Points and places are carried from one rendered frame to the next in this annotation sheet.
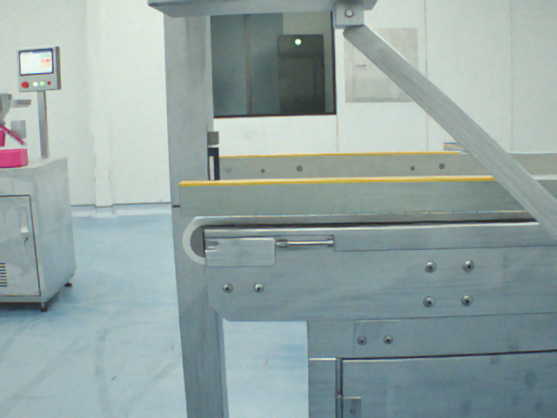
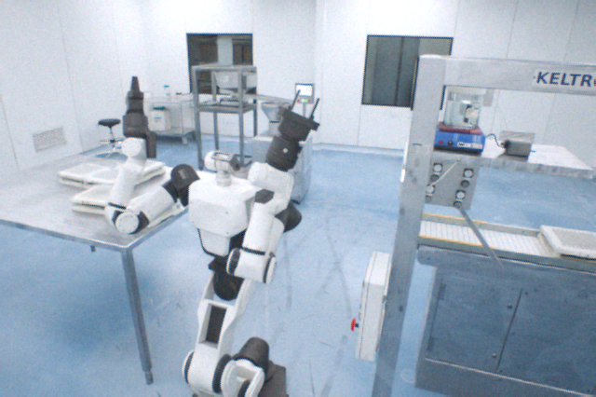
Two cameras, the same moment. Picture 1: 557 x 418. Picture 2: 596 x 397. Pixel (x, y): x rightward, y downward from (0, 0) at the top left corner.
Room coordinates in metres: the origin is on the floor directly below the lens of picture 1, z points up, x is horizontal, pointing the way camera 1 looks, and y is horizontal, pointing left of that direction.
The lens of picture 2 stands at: (-0.98, 0.27, 1.76)
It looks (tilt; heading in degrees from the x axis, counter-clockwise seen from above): 22 degrees down; 14
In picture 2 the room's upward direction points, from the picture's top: 2 degrees clockwise
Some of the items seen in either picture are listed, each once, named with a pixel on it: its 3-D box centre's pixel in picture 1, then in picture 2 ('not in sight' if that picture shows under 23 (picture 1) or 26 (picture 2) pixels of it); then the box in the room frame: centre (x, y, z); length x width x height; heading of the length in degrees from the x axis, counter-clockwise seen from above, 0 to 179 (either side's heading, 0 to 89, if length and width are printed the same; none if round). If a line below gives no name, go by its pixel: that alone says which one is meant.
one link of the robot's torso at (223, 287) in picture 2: not in sight; (239, 266); (0.28, 0.82, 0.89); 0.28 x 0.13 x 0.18; 176
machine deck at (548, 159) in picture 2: not in sight; (497, 153); (0.77, -0.20, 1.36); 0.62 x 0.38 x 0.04; 86
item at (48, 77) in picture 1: (40, 103); (304, 109); (3.44, 1.30, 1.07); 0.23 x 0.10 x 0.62; 91
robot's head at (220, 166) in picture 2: not in sight; (222, 165); (0.20, 0.84, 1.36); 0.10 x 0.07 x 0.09; 75
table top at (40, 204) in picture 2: not in sight; (92, 189); (0.86, 2.08, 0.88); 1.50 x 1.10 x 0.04; 86
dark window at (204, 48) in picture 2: not in sight; (220, 64); (5.82, 3.51, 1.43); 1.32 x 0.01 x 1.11; 91
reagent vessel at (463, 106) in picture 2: not in sight; (463, 103); (0.74, -0.02, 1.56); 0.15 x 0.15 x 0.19
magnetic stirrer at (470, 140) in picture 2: not in sight; (457, 136); (0.73, -0.02, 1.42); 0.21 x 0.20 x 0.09; 176
